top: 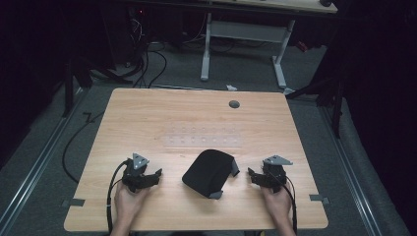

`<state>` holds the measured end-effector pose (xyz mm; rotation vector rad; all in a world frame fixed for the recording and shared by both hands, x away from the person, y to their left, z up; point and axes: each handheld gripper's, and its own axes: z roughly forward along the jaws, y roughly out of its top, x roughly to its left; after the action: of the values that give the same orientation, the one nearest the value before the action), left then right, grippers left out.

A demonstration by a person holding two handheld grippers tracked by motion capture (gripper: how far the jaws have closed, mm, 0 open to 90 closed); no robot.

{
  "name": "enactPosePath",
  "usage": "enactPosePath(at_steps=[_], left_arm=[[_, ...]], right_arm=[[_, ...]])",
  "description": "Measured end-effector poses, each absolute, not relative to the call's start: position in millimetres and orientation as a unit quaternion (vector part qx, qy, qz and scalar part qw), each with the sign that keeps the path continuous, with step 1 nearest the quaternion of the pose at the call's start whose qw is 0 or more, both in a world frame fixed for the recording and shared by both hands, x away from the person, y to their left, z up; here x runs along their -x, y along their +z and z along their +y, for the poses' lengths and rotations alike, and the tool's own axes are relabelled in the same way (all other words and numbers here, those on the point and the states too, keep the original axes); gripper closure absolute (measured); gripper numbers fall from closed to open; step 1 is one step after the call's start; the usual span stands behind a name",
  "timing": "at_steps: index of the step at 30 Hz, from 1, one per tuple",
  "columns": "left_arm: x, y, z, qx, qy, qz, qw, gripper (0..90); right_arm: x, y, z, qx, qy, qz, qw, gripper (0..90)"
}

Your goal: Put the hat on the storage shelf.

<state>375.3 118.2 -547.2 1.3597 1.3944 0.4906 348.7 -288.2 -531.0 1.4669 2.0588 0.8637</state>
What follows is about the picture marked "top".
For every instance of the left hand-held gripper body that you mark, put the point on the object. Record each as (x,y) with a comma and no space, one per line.
(135,170)

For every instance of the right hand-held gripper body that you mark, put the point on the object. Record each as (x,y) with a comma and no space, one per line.
(274,173)

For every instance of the person's right hand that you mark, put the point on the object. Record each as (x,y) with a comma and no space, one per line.
(278,205)

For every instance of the person's left hand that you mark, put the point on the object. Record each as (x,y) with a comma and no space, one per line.
(128,203)

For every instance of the grey tape strip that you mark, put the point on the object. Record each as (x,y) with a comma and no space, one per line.
(74,202)
(318,198)

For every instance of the clear dimpled plastic tray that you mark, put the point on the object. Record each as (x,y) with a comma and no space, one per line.
(203,137)

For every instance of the white paper scrap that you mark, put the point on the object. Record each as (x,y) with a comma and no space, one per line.
(231,87)

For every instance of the black metal stand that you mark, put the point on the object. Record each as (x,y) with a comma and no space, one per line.
(68,85)
(337,101)

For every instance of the red small object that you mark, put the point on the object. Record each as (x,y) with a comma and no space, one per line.
(302,46)

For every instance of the black computer mouse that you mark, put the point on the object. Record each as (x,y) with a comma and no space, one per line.
(325,2)

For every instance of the metal floor rail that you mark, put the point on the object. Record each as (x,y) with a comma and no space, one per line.
(36,167)
(352,177)

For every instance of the white desk frame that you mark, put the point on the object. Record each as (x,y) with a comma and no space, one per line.
(249,31)

